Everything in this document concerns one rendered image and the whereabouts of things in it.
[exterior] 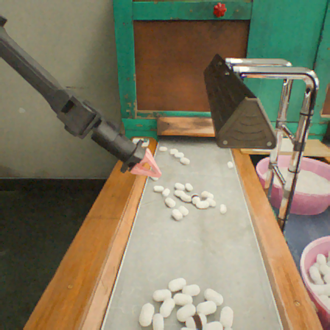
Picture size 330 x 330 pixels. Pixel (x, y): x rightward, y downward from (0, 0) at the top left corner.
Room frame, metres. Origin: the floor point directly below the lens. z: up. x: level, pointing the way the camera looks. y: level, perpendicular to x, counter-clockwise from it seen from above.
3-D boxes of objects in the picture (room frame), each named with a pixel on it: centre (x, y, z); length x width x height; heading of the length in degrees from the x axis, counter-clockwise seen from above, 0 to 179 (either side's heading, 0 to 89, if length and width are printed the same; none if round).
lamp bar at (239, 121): (0.66, -0.14, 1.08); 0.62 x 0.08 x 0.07; 175
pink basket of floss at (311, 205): (0.81, -0.43, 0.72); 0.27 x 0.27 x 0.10
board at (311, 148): (1.02, -0.45, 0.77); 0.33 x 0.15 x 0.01; 85
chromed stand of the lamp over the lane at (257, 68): (0.65, -0.22, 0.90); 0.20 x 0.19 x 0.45; 175
